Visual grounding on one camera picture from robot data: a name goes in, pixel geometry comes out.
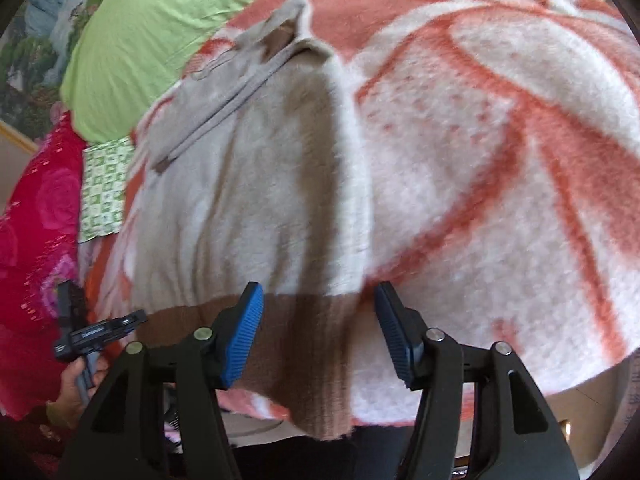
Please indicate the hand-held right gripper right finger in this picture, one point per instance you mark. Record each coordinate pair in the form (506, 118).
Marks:
(395, 332)

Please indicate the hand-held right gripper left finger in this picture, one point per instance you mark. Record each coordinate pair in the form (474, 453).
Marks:
(245, 336)

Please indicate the beige knitted hooded sweater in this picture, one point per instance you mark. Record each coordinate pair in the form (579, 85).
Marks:
(260, 200)

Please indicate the person's left hand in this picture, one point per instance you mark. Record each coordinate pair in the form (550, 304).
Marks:
(72, 390)

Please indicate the red floral quilt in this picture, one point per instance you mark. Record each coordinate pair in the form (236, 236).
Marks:
(37, 270)

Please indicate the green checked cloth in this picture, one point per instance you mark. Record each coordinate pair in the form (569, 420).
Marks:
(104, 187)

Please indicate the orange and white floral blanket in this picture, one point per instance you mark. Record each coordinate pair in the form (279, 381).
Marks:
(475, 160)

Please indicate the green pillow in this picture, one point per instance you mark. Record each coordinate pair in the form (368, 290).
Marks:
(145, 35)

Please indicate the landscape wall poster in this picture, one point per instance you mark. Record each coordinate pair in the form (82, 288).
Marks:
(40, 35)

